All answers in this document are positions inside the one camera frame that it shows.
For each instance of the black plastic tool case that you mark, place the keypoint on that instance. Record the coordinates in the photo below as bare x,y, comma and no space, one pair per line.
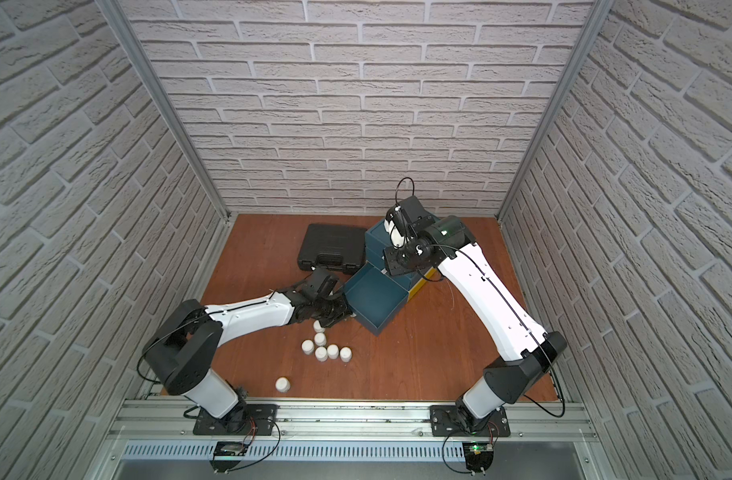
334,247

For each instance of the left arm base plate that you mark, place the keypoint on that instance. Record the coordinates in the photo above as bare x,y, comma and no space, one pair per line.
238,422

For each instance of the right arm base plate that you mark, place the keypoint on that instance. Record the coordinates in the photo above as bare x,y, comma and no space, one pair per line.
448,420

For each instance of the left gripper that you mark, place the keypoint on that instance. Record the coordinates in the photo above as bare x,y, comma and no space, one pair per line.
332,301

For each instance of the controller board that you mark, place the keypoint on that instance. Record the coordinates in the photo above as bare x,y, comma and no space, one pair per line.
228,455
478,457

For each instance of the aluminium front rail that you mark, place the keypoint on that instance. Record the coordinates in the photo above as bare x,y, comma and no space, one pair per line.
171,417

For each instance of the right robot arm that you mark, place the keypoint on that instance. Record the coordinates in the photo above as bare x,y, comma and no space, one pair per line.
526,350

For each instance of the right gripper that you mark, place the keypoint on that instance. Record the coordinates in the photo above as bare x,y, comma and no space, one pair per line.
392,262

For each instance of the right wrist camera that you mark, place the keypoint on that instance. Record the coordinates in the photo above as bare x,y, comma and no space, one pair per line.
406,219

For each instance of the teal drawer cabinet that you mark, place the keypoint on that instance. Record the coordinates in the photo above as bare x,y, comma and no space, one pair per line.
376,240

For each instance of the left controller board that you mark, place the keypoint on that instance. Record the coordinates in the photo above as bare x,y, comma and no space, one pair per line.
228,455

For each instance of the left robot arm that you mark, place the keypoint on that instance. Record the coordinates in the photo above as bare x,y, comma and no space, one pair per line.
181,351

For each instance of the right controller board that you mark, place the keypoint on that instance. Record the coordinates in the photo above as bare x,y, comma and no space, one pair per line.
478,457

